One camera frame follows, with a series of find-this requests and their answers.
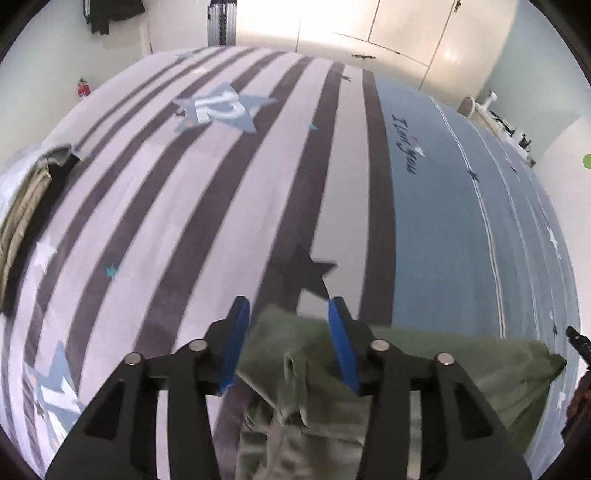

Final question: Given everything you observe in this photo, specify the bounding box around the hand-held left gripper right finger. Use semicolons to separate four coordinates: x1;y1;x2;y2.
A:
327;296;532;480

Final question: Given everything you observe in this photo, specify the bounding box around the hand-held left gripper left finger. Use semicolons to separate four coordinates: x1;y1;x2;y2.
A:
44;295;252;480

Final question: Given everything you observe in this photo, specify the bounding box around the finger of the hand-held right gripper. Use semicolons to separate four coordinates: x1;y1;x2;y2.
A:
566;325;591;365

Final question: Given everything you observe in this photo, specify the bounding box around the olive green polo shirt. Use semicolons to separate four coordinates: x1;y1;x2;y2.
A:
233;305;568;480

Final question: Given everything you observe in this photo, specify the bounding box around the person's right hand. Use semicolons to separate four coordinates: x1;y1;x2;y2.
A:
566;367;591;417

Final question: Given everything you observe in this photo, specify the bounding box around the striped star print bed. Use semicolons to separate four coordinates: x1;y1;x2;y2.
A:
0;46;583;480

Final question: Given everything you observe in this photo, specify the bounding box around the white headboard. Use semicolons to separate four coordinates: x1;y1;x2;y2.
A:
531;115;591;278

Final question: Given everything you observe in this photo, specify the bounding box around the white nightstand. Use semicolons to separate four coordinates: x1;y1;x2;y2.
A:
457;95;539;168

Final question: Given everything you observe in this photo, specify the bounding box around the folded beige garment stack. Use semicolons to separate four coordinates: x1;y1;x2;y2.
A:
0;145;79;319

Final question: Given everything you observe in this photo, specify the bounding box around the silver ribbed suitcase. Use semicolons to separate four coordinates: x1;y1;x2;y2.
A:
206;0;238;47

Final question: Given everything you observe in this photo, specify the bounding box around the cream wardrobe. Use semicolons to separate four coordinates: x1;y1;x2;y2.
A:
235;0;518;100

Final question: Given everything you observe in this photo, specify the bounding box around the black hanging jacket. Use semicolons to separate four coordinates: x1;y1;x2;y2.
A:
83;0;146;34

